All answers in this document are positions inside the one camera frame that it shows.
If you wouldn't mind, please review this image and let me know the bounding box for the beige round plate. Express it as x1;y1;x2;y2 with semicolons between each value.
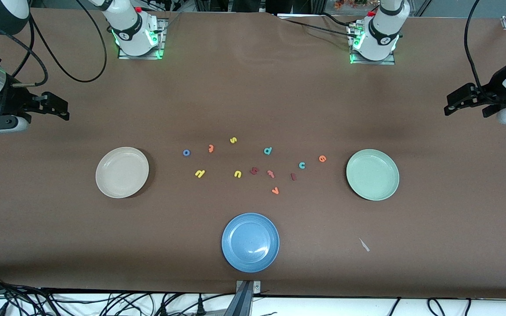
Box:
95;147;150;199

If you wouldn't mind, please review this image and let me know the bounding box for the green round plate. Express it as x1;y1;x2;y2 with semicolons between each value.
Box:
346;149;400;201

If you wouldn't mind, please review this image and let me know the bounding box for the orange decoration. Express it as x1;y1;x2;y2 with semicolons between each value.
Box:
334;0;379;10

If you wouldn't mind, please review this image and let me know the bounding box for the brown table cover sheet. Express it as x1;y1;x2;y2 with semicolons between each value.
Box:
0;8;506;300

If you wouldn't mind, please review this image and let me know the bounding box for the blue round plate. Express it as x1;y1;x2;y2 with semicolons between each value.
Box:
221;212;280;273

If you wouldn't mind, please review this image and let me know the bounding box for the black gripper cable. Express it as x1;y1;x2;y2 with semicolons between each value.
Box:
463;0;493;95
11;0;108;88

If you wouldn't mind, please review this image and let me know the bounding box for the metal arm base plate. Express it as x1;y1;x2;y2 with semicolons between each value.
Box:
118;18;166;60
349;22;396;65

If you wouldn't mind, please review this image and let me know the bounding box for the black base cable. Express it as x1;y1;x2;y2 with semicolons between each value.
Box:
279;12;359;39

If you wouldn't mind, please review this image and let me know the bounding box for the black metal frame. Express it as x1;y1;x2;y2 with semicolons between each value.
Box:
194;0;326;14

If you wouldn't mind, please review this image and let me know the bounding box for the grey metal camera mount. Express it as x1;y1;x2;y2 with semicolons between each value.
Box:
235;280;262;316

